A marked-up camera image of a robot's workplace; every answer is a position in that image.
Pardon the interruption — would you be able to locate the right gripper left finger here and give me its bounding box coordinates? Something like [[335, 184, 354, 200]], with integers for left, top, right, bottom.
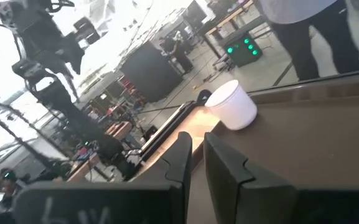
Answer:
[[12, 131, 193, 224]]

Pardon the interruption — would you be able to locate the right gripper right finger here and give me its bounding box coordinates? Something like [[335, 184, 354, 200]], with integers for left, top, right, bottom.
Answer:
[[203, 131, 359, 224]]

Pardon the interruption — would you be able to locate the small wooden table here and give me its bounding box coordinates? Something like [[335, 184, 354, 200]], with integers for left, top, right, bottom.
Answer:
[[106, 121, 133, 141], [67, 154, 101, 183]]

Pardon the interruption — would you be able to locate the large black cabinet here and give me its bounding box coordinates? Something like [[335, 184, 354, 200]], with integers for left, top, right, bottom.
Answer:
[[119, 40, 184, 103]]

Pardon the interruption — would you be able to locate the white mug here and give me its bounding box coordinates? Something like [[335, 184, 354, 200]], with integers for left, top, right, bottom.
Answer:
[[204, 79, 258, 131]]

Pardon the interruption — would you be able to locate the person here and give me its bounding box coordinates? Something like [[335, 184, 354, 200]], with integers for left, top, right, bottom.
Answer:
[[253, 0, 359, 82], [159, 36, 195, 75], [0, 167, 34, 209]]

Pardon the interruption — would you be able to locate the black box with green lights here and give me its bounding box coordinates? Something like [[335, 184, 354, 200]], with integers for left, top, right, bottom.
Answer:
[[219, 30, 263, 68]]

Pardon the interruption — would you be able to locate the long wooden workbench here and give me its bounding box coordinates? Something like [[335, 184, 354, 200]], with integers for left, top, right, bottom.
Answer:
[[205, 0, 254, 37]]

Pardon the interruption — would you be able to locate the black frame strut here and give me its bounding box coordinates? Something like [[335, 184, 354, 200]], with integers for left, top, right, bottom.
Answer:
[[0, 98, 62, 169]]

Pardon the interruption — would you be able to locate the black table frame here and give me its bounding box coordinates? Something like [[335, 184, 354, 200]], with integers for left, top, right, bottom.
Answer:
[[138, 101, 198, 162]]

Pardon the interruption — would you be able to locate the black loop bracket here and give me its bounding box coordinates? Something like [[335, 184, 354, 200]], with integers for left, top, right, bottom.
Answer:
[[197, 89, 213, 106]]

